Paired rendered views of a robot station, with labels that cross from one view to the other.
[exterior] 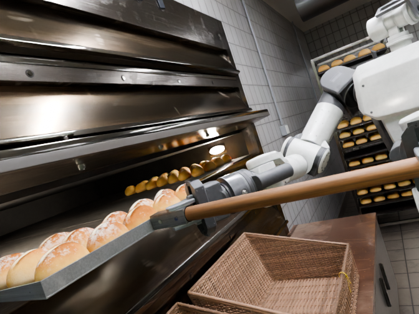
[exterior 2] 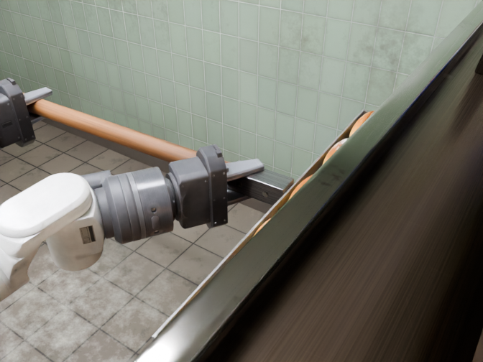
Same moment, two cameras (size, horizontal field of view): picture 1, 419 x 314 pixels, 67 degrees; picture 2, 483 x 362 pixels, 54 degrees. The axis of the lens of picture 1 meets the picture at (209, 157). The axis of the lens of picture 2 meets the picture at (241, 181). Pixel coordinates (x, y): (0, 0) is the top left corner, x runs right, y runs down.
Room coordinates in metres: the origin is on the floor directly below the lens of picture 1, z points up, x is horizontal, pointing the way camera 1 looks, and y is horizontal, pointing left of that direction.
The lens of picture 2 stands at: (1.20, 0.13, 1.57)
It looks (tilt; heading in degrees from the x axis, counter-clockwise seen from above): 35 degrees down; 184
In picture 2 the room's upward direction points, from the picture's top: straight up
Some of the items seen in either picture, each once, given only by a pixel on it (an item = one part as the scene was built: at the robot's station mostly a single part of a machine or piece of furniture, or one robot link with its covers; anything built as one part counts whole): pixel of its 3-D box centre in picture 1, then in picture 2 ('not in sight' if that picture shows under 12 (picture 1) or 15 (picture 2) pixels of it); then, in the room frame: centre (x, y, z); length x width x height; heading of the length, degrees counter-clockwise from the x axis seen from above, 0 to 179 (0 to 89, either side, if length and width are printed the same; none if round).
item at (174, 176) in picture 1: (179, 173); not in sight; (2.06, 0.22, 1.21); 0.61 x 0.48 x 0.06; 60
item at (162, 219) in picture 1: (171, 217); (259, 183); (0.67, 0.12, 1.19); 0.09 x 0.04 x 0.03; 62
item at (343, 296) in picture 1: (281, 283); not in sight; (1.22, -0.11, 0.72); 0.56 x 0.49 x 0.28; 150
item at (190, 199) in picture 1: (179, 203); (241, 166); (0.67, 0.09, 1.22); 0.06 x 0.03 x 0.02; 116
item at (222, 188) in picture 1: (219, 199); (177, 195); (0.71, 0.01, 1.19); 0.12 x 0.10 x 0.13; 116
